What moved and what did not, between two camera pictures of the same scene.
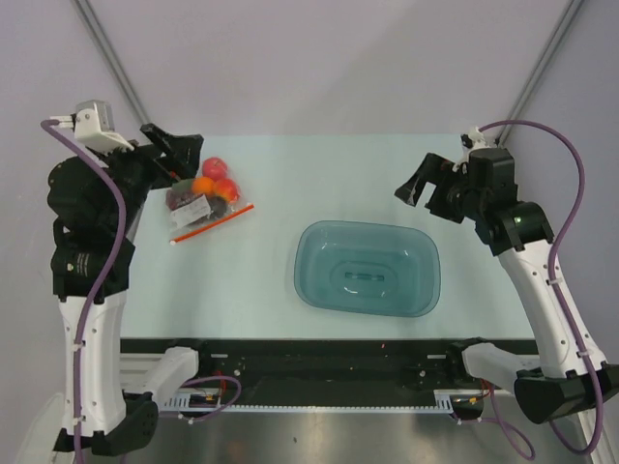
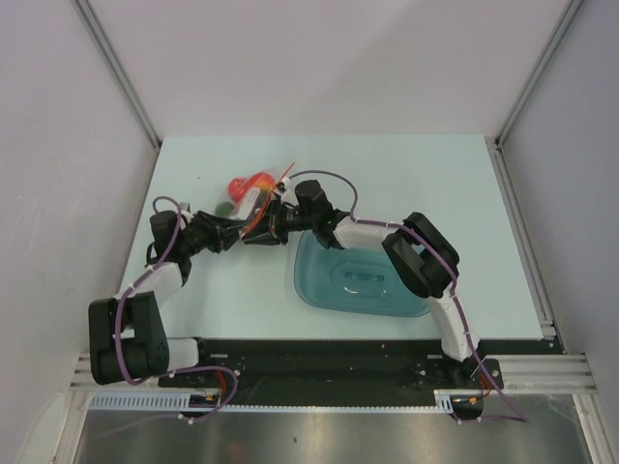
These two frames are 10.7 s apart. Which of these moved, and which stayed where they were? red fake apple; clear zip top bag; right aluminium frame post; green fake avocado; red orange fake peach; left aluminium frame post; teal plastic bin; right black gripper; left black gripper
Moved: left black gripper; green fake avocado; clear zip top bag; red fake apple; right black gripper; red orange fake peach
Stayed: right aluminium frame post; left aluminium frame post; teal plastic bin
